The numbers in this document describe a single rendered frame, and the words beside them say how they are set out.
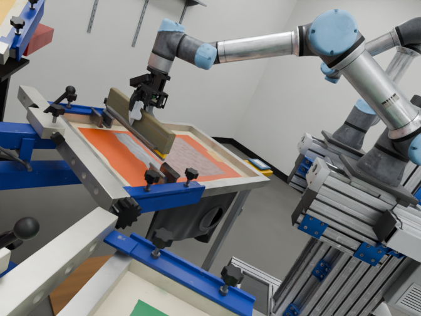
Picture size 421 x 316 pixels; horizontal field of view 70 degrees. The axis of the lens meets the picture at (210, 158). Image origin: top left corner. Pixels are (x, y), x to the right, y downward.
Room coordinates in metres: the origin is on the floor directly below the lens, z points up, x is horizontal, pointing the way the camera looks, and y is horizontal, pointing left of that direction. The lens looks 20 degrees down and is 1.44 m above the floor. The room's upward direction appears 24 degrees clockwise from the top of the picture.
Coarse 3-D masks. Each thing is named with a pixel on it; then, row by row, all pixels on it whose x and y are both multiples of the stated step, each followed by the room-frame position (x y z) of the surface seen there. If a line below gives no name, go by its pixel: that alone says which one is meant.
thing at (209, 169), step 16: (112, 160) 0.92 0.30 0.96; (128, 160) 0.97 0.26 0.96; (160, 160) 1.08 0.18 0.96; (176, 160) 1.15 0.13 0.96; (192, 160) 1.23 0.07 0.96; (208, 160) 1.31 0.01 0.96; (128, 176) 0.86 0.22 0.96; (208, 176) 1.13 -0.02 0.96; (224, 176) 1.21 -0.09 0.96; (240, 176) 1.29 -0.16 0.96
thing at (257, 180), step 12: (72, 120) 1.07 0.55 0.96; (84, 120) 1.11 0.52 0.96; (192, 132) 1.59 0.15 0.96; (216, 144) 1.49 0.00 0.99; (96, 156) 0.83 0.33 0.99; (228, 156) 1.43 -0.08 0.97; (108, 168) 0.79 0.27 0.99; (240, 168) 1.38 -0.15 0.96; (252, 168) 1.37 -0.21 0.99; (120, 180) 0.76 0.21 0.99; (228, 180) 1.10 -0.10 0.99; (240, 180) 1.15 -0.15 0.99; (252, 180) 1.22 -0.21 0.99; (264, 180) 1.28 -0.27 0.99; (204, 192) 0.95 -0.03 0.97; (216, 192) 1.00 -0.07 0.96; (228, 192) 1.07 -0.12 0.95
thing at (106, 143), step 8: (80, 128) 1.05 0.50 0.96; (88, 128) 1.08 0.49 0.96; (88, 136) 1.01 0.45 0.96; (96, 136) 1.04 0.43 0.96; (104, 136) 1.07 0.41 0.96; (112, 136) 1.10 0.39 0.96; (176, 136) 1.44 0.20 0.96; (184, 136) 1.49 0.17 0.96; (96, 144) 0.98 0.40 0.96; (104, 144) 1.00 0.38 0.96; (112, 144) 1.03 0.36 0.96; (120, 144) 1.06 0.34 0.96; (176, 144) 1.32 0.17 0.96; (184, 144) 1.37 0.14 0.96; (192, 144) 1.42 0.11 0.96; (200, 144) 1.48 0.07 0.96; (104, 152) 0.94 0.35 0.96; (112, 152) 0.97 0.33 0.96; (120, 152) 1.00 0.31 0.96; (128, 152) 1.03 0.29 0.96; (152, 152) 1.12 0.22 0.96; (176, 152) 1.23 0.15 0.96; (184, 152) 1.27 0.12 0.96; (192, 152) 1.32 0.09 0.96; (200, 152) 1.36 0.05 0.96
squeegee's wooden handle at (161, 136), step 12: (108, 96) 1.09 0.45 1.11; (120, 96) 1.05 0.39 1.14; (120, 108) 1.04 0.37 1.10; (144, 120) 0.95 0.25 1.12; (156, 120) 0.94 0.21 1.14; (144, 132) 0.94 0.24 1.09; (156, 132) 0.91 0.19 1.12; (168, 132) 0.88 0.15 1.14; (156, 144) 0.90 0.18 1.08; (168, 144) 0.88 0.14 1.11
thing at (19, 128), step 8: (0, 128) 0.66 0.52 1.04; (8, 128) 0.68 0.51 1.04; (16, 128) 0.70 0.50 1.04; (24, 128) 0.71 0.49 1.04; (32, 128) 0.73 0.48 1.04; (0, 136) 0.65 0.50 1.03; (8, 136) 0.66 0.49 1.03; (16, 136) 0.68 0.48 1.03; (24, 136) 0.69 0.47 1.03; (32, 136) 0.71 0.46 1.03; (0, 144) 0.65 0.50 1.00; (8, 144) 0.67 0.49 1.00; (16, 144) 0.68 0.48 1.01; (40, 144) 0.73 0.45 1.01; (48, 144) 0.74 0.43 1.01
